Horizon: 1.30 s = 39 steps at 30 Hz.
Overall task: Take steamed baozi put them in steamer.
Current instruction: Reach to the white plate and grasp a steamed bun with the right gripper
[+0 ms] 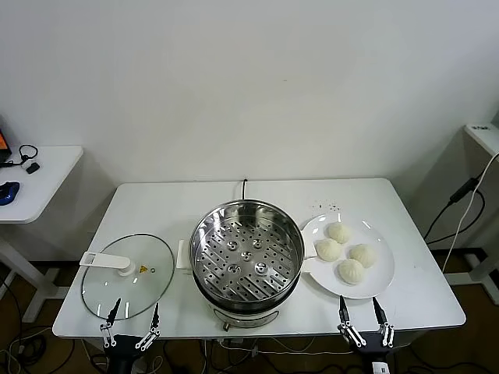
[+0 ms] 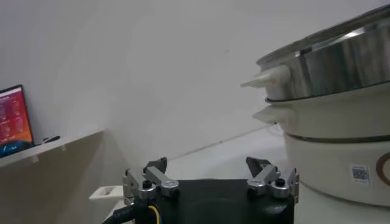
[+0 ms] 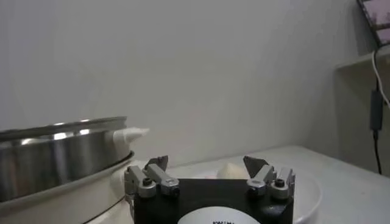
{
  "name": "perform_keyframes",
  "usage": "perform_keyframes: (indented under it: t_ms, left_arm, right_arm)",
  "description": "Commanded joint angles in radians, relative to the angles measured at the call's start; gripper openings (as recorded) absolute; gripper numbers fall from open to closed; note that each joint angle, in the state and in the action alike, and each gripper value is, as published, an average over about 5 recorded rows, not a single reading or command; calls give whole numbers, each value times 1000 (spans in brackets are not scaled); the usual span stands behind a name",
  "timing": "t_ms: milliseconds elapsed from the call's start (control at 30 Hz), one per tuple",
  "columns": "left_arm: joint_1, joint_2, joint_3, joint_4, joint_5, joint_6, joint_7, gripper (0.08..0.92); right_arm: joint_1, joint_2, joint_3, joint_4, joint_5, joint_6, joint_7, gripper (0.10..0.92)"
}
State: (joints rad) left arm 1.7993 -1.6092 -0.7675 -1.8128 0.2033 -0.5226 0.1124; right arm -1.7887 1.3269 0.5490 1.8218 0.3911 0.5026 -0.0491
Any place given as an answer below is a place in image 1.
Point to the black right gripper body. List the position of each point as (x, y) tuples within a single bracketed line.
[(372, 350)]

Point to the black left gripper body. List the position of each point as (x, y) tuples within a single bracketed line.
[(124, 348)]

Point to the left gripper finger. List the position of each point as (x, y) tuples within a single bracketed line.
[(155, 321), (111, 321)]

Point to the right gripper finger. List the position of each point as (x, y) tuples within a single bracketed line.
[(381, 317), (344, 317)]

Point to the white steamed baozi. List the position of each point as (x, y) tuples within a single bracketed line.
[(350, 271), (339, 232), (328, 249), (363, 255)]

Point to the stainless steel steamer basket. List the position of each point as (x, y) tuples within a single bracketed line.
[(273, 280)]

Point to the white round plate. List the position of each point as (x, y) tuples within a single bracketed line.
[(374, 280)]

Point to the white electric pot base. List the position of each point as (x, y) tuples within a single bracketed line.
[(249, 317)]

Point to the white side desk with laptop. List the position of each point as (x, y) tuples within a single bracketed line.
[(50, 175)]

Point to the blue computer mouse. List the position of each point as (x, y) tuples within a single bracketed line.
[(8, 191)]

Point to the small black device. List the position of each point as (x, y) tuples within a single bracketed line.
[(33, 168)]

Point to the white side desk with sticker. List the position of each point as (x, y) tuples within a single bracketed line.
[(487, 137)]

